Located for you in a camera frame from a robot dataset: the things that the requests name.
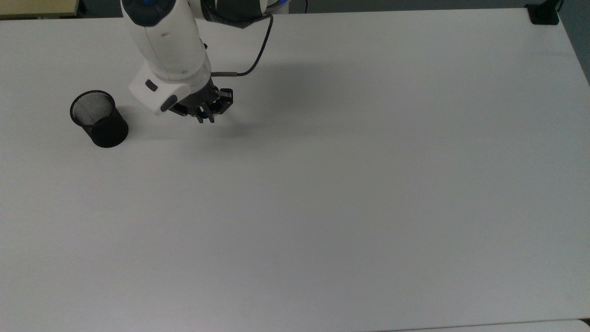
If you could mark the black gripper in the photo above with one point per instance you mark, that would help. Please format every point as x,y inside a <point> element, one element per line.
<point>198,99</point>

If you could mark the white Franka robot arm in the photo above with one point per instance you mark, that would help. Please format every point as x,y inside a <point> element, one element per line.
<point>170,41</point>

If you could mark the black mesh pen cup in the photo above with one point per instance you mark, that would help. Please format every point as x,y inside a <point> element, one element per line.
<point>108,129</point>

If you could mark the wooden table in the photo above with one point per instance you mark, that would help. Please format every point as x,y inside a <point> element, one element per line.
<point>37,7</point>

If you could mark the black table clamp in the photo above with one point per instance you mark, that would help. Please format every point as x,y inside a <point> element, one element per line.
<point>544,14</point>

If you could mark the white table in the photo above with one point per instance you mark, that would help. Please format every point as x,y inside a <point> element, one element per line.
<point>507,326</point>

